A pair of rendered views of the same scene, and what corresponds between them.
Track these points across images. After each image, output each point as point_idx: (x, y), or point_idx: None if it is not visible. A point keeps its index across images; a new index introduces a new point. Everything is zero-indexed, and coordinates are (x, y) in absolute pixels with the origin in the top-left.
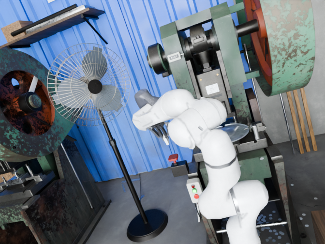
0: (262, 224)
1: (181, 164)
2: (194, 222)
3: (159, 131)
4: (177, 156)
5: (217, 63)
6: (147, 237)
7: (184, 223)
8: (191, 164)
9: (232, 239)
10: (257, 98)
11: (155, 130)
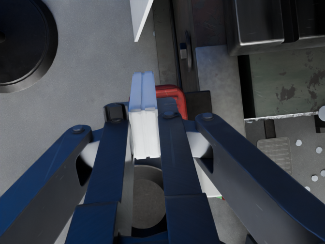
0: (297, 114)
1: None
2: (124, 41)
3: (131, 231)
4: (187, 117)
5: None
6: (20, 84)
7: (103, 44)
8: (209, 61)
9: None
10: None
11: (42, 220)
